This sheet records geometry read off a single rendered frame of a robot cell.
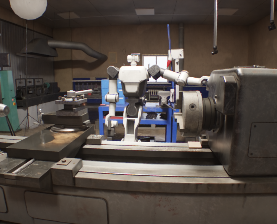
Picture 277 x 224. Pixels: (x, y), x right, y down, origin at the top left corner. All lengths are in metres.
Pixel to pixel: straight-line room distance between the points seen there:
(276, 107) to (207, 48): 7.55
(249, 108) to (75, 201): 0.93
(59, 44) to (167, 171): 5.93
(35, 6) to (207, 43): 6.21
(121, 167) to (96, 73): 7.62
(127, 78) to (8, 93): 3.83
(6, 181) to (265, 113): 1.18
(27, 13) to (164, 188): 4.44
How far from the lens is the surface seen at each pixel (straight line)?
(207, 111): 1.04
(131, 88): 1.90
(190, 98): 1.02
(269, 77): 0.96
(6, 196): 1.33
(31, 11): 4.80
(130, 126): 1.96
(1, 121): 5.59
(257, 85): 0.94
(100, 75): 8.47
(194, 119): 0.99
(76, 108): 1.32
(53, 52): 6.74
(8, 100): 5.33
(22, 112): 5.70
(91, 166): 1.07
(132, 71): 1.89
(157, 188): 0.94
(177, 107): 1.08
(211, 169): 1.06
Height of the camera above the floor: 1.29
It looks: 10 degrees down
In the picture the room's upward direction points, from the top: straight up
